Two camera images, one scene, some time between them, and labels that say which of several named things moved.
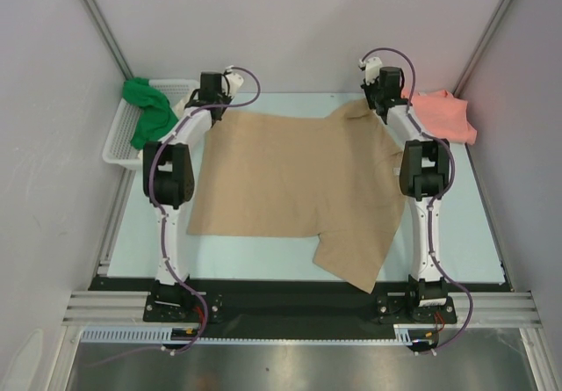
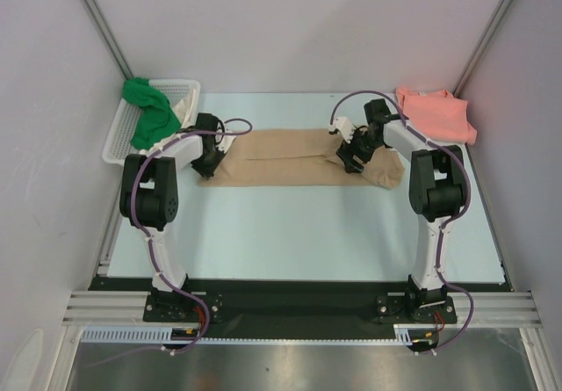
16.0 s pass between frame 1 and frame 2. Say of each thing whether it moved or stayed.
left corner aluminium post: stayed
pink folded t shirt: stayed
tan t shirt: moved
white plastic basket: stayed
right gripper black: moved
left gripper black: moved
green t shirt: stayed
